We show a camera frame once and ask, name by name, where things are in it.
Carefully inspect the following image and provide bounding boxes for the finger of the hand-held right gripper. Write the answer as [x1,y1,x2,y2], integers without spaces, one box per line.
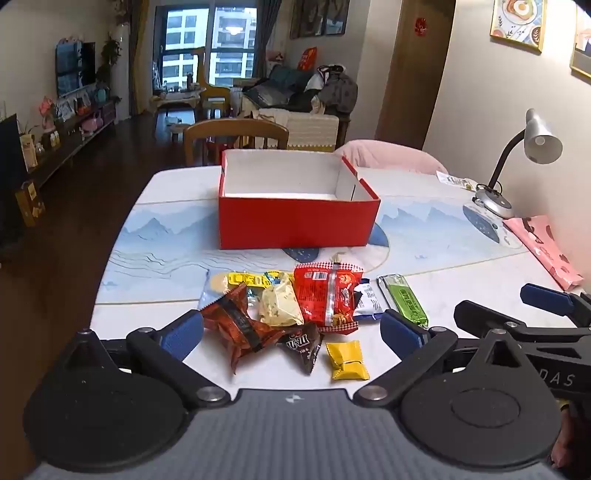
[520,284,591,319]
[454,300,591,344]

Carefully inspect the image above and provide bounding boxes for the light blue snack packet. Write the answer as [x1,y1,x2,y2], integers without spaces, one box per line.
[198,270,241,311]

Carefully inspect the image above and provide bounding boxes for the television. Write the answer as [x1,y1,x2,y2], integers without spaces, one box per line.
[55,41,96,97]

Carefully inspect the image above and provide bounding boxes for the large window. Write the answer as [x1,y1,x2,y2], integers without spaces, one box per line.
[154,4,259,90]

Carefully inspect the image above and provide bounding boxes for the cream snack packet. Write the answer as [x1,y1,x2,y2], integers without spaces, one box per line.
[256,277,305,328]

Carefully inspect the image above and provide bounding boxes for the wooden coffee table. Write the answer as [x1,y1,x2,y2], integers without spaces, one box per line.
[150,88,204,125]

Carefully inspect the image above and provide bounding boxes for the yellow gift box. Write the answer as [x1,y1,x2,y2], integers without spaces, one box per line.
[15,180,46,227]

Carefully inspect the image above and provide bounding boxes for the dark low TV cabinet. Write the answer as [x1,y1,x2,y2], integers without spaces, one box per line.
[21,99,116,185]

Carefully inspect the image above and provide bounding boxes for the wooden door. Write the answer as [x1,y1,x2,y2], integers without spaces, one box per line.
[376,0,455,151]

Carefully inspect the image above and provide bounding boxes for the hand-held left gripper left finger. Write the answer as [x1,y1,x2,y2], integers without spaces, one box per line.
[60,309,232,411]

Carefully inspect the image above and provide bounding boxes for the white paper bag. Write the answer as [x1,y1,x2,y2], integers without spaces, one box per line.
[19,134,38,169]

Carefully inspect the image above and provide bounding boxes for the pink jacket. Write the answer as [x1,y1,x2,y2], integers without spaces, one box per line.
[333,139,448,175]

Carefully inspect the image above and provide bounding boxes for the wooden dining chair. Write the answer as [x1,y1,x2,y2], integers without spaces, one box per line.
[183,119,290,168]

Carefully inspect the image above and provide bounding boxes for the dark jacket pile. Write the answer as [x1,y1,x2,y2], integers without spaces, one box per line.
[316,65,358,114]

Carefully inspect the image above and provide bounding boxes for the dark orange foil snack packet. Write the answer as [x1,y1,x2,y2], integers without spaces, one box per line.
[201,284,287,374]

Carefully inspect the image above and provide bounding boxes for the pink printed bag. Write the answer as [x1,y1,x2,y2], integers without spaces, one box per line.
[502,215,585,291]

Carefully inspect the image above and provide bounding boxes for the yellow cartoon tube snack packet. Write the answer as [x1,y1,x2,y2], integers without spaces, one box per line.
[228,271,296,289]

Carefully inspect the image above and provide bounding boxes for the pink flowers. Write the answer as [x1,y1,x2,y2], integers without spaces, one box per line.
[39,96,58,130]

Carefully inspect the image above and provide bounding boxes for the sofa with cream cover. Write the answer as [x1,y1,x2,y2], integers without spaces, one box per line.
[233,65,352,151]

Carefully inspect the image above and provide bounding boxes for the gold framed picture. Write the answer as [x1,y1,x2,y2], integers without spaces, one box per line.
[570,18,591,84]

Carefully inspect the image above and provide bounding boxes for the red cardboard box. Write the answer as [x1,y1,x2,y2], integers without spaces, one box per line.
[218,148,382,250]

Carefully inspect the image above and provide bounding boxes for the brown chocolate candy packet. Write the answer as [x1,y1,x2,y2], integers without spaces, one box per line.
[276,323,324,374]

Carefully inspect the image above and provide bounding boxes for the red snack bag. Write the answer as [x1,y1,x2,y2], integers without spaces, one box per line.
[293,261,365,334]

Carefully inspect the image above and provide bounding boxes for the tall potted plant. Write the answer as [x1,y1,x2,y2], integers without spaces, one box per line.
[95,37,122,88]

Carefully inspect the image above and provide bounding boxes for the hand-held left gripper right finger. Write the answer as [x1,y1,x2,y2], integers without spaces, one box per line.
[353,309,532,408]

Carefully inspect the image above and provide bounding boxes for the black tall cabinet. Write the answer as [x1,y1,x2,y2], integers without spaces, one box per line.
[0,113,28,250]

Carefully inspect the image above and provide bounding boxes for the green snack packet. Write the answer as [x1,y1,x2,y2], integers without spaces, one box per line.
[377,274,429,328]

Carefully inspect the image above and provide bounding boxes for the grey desk lamp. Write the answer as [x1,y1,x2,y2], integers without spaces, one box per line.
[472,108,563,220]

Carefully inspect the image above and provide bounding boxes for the framed food painting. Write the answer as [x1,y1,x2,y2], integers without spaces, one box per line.
[490,0,548,54]

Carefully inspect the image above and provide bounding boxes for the dark framed wall paintings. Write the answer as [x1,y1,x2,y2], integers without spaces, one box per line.
[290,0,350,40]

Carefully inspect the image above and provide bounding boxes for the white paper slip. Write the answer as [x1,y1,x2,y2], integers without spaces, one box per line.
[436,171,483,191]

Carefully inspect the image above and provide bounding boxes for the small yellow snack packet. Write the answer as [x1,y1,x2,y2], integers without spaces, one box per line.
[325,340,371,380]

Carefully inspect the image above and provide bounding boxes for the white and blue snack packet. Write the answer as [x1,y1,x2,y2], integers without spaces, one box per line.
[353,279,386,321]

